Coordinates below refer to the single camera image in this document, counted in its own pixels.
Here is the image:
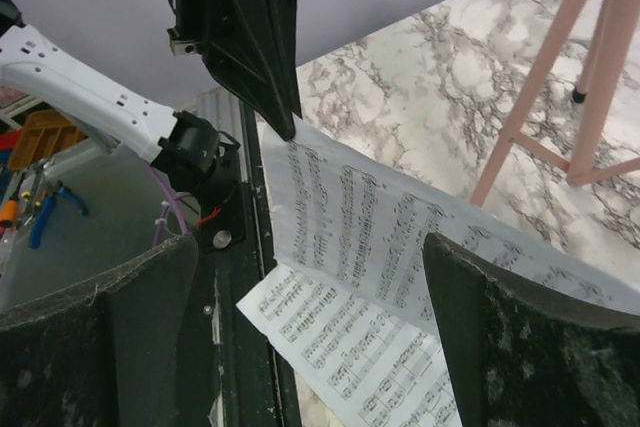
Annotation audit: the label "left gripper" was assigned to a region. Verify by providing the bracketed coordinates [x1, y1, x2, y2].
[168, 0, 301, 140]

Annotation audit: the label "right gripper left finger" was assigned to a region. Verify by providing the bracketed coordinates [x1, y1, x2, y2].
[1, 235, 198, 426]

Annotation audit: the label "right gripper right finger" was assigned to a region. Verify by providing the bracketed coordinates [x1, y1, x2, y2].
[423, 233, 639, 426]

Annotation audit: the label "sheet music page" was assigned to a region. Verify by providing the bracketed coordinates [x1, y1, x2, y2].
[237, 265, 461, 426]
[260, 122, 639, 331]

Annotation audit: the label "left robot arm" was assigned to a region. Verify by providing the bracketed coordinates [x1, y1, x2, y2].
[1, 0, 301, 202]

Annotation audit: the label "orange parts tray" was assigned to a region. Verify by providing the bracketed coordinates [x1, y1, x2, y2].
[7, 110, 87, 171]

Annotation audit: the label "blue handled pliers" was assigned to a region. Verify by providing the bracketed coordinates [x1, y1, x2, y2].
[28, 180, 89, 250]

